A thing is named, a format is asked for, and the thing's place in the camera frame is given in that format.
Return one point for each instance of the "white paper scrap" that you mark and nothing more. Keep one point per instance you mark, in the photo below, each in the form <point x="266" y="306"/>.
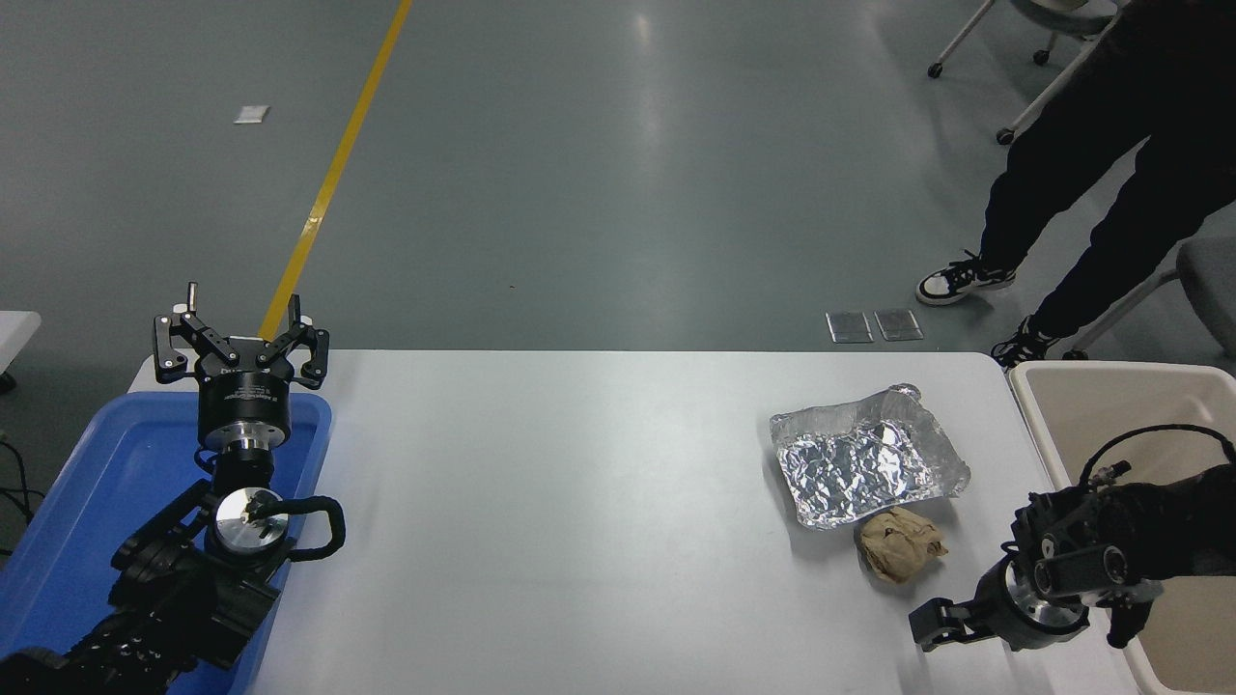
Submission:
<point x="252" y="114"/>

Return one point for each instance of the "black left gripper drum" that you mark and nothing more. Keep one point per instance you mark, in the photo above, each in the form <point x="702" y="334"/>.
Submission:
<point x="245" y="405"/>

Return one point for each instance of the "white side table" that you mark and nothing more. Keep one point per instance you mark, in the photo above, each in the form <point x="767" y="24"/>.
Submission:
<point x="14" y="338"/>

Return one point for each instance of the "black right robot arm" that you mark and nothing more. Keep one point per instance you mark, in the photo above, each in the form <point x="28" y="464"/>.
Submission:
<point x="1139" y="526"/>

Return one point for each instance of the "blue plastic tray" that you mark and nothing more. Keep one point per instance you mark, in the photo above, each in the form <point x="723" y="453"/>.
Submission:
<point x="87" y="502"/>

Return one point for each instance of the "person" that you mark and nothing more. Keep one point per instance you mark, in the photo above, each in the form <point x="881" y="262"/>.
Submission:
<point x="1110" y="145"/>

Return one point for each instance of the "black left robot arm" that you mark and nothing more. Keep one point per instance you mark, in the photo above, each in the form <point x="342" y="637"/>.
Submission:
<point x="183" y="598"/>

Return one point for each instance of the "grey seat chair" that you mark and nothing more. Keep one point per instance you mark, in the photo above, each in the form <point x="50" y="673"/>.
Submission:
<point x="1207" y="280"/>

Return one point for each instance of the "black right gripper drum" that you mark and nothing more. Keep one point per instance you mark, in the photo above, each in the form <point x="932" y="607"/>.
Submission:
<point x="1014" y="608"/>

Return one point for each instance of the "crumpled tan paper ball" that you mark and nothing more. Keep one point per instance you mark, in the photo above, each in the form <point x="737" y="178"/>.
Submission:
<point x="900" y="545"/>

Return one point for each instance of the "silver floor plate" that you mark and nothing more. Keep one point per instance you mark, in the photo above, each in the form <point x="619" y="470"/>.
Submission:
<point x="850" y="326"/>
<point x="898" y="324"/>

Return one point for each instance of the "silver foil plate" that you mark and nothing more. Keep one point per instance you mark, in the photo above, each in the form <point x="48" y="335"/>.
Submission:
<point x="864" y="463"/>

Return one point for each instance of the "white-legged swivel chair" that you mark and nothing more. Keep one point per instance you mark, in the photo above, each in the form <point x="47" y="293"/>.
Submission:
<point x="1053" y="87"/>

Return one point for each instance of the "large pale plastic bin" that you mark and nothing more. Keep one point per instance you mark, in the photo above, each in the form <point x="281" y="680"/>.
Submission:
<point x="1091" y="415"/>

